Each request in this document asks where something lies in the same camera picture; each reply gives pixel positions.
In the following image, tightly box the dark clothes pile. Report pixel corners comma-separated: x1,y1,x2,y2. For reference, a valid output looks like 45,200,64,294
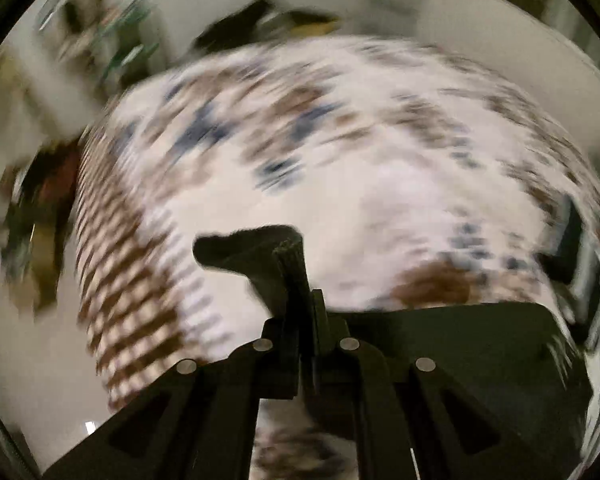
190,0,341,54

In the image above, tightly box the clutter beside bed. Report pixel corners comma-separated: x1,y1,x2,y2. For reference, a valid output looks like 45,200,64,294
0,139,82,318

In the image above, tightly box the small black garment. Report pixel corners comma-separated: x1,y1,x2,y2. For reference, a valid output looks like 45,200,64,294
193,226,310,316

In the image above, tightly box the floral fleece bed blanket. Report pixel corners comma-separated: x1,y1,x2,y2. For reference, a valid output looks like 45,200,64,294
75,37,600,479

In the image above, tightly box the cluttered shelf rack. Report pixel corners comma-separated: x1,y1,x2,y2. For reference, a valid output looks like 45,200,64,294
35,0,169,102

